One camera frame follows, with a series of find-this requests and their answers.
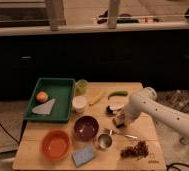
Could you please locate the wooden block eraser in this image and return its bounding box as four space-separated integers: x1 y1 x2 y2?
113 114 125 128

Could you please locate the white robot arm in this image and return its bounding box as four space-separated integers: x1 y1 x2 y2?
123 87 189 139

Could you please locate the dark red bowl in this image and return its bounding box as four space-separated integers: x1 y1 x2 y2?
74 116 99 141

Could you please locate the orange red bowl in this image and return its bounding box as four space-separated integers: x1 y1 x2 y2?
40 129 71 161

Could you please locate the brown dried grape bunch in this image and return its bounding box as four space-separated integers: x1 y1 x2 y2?
120 141 149 158

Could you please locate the green chili pepper toy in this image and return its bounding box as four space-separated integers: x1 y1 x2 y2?
108 91 128 100

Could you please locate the small metal cup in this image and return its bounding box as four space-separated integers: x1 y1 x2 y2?
98 134 112 149

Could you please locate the white round container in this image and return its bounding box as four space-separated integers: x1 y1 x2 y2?
72 96 87 113

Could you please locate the blue sponge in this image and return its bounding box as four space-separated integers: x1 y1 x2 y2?
72 145 94 167

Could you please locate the light green cup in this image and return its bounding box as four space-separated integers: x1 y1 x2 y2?
75 79 88 95

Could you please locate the green plastic tray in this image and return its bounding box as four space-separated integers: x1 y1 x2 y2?
24 78 75 123

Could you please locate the grey folded cloth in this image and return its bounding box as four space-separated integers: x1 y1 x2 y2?
32 99 55 115

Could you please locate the orange peach fruit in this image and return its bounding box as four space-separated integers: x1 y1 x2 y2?
36 91 48 103

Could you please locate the black cable bottom right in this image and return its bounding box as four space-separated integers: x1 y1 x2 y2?
165 162 189 171

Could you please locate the black cable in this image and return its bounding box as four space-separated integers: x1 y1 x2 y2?
0 107 22 146
165 162 189 171

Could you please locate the black cable left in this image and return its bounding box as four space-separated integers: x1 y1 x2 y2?
0 107 22 146

